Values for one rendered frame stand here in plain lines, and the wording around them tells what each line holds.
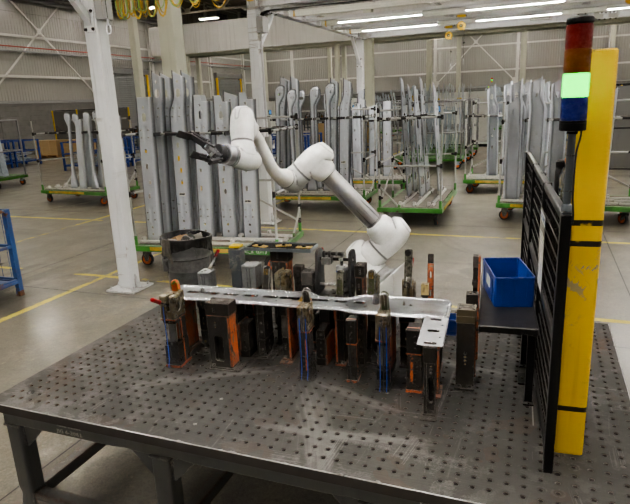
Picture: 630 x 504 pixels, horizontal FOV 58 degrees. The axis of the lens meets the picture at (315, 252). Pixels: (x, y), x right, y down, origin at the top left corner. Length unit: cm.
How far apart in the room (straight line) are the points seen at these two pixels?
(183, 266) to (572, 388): 398
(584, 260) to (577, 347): 29
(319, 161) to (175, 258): 265
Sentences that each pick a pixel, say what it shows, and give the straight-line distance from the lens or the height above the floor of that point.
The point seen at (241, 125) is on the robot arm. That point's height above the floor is 180.
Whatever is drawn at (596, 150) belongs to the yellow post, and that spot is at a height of 172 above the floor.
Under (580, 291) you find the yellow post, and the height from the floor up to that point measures 128.
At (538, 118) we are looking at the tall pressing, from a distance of 922.
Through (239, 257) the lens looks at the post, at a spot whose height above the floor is 110.
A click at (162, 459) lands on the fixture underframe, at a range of 240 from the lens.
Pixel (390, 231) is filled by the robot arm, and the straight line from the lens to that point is 313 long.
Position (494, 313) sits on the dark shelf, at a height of 103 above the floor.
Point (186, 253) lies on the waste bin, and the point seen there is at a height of 59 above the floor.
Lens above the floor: 189
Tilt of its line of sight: 15 degrees down
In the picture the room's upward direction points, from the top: 2 degrees counter-clockwise
